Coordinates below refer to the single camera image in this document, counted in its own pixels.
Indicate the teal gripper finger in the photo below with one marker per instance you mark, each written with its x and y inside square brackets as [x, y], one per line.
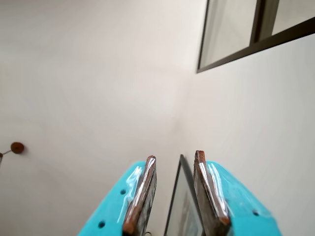
[233, 204]
[115, 204]

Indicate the dark framed window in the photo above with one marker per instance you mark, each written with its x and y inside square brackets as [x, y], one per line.
[258, 19]

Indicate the black framed wall picture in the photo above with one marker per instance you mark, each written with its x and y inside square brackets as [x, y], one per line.
[183, 209]

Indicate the brown round wall knob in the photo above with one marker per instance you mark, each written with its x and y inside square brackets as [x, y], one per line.
[17, 147]

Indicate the thin metal wall rod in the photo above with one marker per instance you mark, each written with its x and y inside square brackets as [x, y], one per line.
[6, 152]

